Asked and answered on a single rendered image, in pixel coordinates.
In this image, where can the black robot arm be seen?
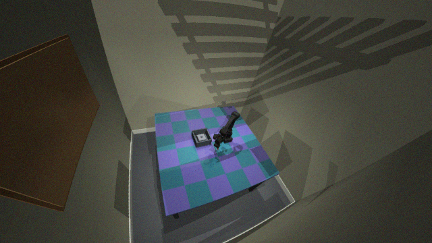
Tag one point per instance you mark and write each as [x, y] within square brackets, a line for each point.
[226, 131]

